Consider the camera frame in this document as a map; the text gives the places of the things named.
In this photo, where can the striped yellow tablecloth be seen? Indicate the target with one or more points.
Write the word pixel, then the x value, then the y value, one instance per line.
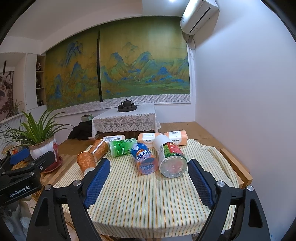
pixel 153 206

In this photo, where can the red pot saucer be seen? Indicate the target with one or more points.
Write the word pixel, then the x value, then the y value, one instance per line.
pixel 54 166

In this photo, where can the white red ceramic plant pot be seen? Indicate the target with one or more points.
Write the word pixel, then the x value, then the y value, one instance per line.
pixel 38 150

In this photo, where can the green plastic tea cup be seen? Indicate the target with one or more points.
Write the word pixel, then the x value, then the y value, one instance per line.
pixel 121 147

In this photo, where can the right green landscape scroll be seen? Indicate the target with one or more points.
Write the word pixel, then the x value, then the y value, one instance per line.
pixel 144 60

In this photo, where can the white wall air conditioner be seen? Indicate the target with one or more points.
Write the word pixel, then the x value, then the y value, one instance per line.
pixel 196 14

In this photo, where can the left green landscape scroll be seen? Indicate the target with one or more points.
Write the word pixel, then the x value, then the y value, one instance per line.
pixel 71 75

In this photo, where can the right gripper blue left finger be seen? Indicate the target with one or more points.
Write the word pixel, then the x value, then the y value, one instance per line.
pixel 48 220

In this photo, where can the left orange tissue pack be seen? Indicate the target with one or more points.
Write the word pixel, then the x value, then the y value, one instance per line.
pixel 147 139

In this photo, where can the right orange tissue pack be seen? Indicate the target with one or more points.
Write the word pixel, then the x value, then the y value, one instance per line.
pixel 180 138

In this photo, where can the orange paper cup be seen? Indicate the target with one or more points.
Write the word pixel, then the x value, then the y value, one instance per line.
pixel 86 162
pixel 99 149

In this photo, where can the near orange paper cup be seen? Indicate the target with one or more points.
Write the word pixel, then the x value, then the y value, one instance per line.
pixel 86 162

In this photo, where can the black bag on floor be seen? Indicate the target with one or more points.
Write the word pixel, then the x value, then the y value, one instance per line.
pixel 82 131

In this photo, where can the dark teapot tray set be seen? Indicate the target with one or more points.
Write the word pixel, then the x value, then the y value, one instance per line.
pixel 126 106

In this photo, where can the white lace tablecloth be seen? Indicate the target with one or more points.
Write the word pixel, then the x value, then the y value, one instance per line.
pixel 142 119

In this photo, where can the wooden wall shelf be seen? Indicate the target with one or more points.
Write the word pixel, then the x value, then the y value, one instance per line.
pixel 40 84

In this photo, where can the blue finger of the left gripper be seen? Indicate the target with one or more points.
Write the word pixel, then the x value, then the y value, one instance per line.
pixel 44 159
pixel 19 156

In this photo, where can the orange tissue pack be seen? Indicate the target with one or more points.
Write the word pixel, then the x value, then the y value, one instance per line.
pixel 180 138
pixel 147 139

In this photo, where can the red green label plastic cup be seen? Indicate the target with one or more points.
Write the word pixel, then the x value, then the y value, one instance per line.
pixel 172 162

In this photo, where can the white labelled parcel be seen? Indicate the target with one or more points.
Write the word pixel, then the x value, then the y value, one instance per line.
pixel 114 138

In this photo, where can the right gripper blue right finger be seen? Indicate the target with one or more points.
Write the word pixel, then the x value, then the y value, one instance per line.
pixel 235 214

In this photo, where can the small green box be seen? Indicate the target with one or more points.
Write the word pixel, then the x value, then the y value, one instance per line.
pixel 86 117

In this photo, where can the floral wall painting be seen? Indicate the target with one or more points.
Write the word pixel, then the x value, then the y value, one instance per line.
pixel 6 92

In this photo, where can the green landscape scroll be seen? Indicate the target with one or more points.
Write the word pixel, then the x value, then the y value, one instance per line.
pixel 144 60
pixel 71 75

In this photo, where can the far orange paper cup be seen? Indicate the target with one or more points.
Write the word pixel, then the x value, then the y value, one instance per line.
pixel 99 149

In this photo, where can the green spider plant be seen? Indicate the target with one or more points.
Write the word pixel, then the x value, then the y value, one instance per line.
pixel 32 132

